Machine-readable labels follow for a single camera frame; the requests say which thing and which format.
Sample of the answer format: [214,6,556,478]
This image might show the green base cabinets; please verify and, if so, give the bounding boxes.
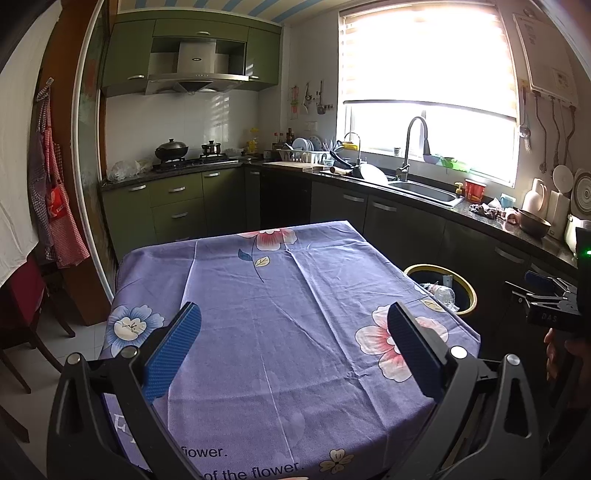
[100,164,262,264]

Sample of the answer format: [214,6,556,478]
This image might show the metal bowl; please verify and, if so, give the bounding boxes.
[516,209,552,238]

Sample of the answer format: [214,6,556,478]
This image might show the hanging metal strainer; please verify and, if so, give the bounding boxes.
[519,83,532,151]

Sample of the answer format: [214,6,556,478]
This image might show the green wall cabinets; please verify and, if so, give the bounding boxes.
[100,18,282,97]

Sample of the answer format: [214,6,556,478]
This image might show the red checked apron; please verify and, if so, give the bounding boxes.
[41,127,90,269]

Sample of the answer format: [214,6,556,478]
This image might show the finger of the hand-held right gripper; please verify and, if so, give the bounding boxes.
[524,271,578,296]
[503,281,575,309]

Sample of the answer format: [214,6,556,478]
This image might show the white rectangular container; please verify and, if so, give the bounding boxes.
[547,190,571,241]

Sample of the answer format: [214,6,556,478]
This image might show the person's right forearm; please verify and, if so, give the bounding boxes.
[549,342,591,480]

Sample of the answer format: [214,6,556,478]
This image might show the kitchen window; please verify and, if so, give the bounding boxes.
[344,104,518,188]

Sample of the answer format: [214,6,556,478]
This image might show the clear bottle with white cap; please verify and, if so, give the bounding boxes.
[422,282,460,311]

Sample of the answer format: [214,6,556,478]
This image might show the white plastic bag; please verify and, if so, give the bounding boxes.
[107,159,153,182]

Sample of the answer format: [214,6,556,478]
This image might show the white dish rack with dishes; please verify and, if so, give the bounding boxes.
[276,136,334,164]

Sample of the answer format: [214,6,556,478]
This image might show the white water heater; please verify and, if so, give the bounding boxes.
[512,11,580,109]

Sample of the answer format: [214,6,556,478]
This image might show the purple floral tablecloth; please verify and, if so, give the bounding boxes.
[99,220,481,480]

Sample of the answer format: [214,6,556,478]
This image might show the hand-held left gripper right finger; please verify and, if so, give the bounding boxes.
[387,301,542,480]

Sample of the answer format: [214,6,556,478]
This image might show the steel range hood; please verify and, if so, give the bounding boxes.
[145,39,250,95]

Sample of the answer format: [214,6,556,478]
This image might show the white jug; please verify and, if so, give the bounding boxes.
[523,178,548,220]

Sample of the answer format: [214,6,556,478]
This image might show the steel sink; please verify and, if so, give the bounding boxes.
[388,180,465,208]

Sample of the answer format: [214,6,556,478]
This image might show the black bin with yellow rim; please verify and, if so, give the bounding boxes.
[403,263,477,315]

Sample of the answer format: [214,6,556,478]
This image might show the dark rag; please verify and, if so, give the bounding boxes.
[468,202,509,220]

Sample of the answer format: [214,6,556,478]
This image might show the steel kitchen faucet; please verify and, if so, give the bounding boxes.
[396,116,431,182]

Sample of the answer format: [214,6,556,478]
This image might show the black wok with lid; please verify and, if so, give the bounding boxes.
[154,138,189,162]

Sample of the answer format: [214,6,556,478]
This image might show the white rice cooker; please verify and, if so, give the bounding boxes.
[564,213,591,254]

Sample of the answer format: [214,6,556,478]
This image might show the blue checked apron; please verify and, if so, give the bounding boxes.
[28,85,51,261]

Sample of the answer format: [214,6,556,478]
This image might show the black gas stove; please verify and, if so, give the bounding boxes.
[152,156,238,172]

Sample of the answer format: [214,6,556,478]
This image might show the patterned round plate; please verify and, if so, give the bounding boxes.
[570,168,591,217]

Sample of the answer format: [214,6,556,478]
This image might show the black frying pan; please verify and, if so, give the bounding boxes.
[330,150,365,178]

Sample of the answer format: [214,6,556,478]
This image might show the white hanging sheet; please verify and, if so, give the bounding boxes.
[0,0,63,287]

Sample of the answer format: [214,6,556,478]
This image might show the sliding glass door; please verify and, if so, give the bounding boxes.
[76,0,121,301]

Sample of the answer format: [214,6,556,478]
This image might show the dark base cabinets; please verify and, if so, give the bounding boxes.
[245,166,591,352]

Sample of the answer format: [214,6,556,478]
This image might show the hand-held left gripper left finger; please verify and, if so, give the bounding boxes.
[46,301,204,480]

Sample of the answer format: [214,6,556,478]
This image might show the black stone countertop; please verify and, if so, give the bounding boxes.
[100,157,591,273]

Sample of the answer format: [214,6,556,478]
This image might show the plain white round plate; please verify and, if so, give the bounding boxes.
[551,164,575,195]

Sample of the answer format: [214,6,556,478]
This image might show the person's right hand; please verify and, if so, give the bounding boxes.
[544,327,573,381]

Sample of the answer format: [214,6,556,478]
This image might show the wooden chair with red cloth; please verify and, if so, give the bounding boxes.
[0,254,77,393]

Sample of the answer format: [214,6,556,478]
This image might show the window blind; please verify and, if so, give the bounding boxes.
[339,0,520,121]

